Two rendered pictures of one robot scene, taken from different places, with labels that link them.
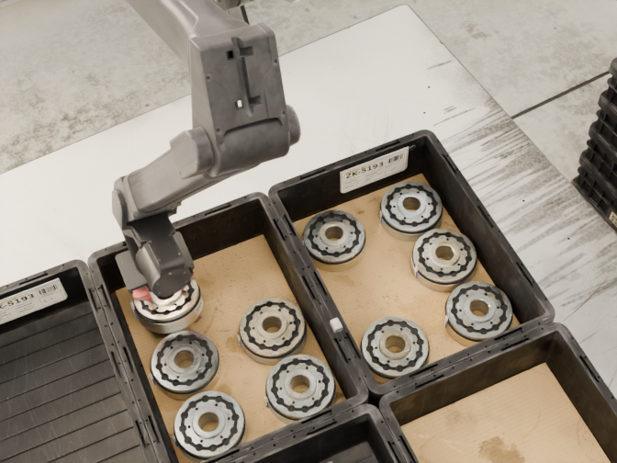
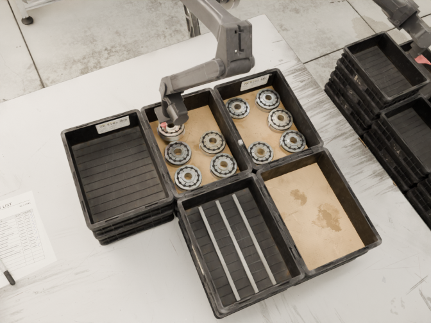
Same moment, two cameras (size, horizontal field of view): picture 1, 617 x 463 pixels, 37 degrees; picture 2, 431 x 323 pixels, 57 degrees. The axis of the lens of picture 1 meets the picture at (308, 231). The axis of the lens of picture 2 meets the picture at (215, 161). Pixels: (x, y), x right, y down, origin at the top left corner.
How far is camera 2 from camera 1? 23 cm
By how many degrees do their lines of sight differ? 9
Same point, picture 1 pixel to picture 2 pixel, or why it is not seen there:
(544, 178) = (316, 91)
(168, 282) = (179, 120)
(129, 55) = (134, 24)
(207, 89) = (226, 44)
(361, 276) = (247, 124)
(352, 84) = not seen: hidden behind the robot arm
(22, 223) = (103, 93)
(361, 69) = not seen: hidden behind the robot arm
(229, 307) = (194, 132)
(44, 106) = (96, 43)
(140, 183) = (176, 79)
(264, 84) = (246, 44)
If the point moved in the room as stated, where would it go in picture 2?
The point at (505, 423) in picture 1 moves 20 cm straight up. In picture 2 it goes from (300, 184) to (315, 160)
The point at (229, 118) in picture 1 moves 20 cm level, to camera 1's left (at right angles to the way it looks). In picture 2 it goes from (233, 56) to (147, 54)
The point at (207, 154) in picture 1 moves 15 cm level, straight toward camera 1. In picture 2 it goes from (222, 69) to (236, 122)
